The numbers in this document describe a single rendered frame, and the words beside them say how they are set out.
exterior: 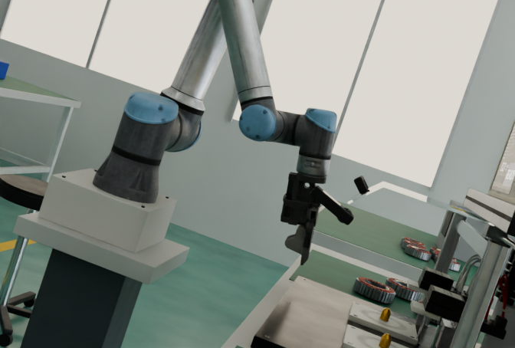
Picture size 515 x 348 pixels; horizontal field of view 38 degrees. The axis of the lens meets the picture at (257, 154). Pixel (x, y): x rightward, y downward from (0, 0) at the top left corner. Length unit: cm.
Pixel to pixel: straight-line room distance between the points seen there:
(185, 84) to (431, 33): 455
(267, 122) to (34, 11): 549
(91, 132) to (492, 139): 332
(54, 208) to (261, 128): 49
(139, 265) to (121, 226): 11
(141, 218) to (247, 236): 467
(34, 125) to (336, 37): 270
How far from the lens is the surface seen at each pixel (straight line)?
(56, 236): 167
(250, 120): 160
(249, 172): 626
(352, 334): 149
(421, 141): 616
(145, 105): 169
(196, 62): 182
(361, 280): 207
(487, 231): 176
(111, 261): 163
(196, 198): 637
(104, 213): 168
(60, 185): 171
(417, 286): 168
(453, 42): 624
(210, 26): 182
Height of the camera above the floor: 112
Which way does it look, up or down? 3 degrees down
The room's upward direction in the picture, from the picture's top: 19 degrees clockwise
